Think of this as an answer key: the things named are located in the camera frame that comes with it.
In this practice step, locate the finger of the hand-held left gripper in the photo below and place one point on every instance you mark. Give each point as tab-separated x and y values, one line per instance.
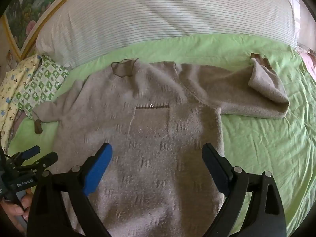
47	160
31	151

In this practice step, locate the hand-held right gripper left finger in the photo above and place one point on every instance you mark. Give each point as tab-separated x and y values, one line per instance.
97	169

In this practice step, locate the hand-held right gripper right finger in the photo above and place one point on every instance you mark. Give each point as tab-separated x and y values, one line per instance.
217	171

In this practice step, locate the beige knit sweater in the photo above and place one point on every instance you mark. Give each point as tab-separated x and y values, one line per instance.
158	133

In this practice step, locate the person's left hand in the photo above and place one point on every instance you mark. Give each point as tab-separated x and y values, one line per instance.
17	209

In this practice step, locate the green bed sheet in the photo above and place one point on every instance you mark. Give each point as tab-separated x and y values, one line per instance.
259	140

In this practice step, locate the yellow printed cloth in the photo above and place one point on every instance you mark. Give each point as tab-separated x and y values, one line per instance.
12	96

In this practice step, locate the green checked cloth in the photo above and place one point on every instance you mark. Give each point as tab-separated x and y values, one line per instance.
42	84

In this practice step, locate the pink cloth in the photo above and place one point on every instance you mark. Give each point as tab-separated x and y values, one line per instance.
308	59

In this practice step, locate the gold framed floral painting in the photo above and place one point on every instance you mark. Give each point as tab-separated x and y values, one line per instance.
32	2

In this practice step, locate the white striped pillow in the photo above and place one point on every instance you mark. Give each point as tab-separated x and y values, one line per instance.
158	17

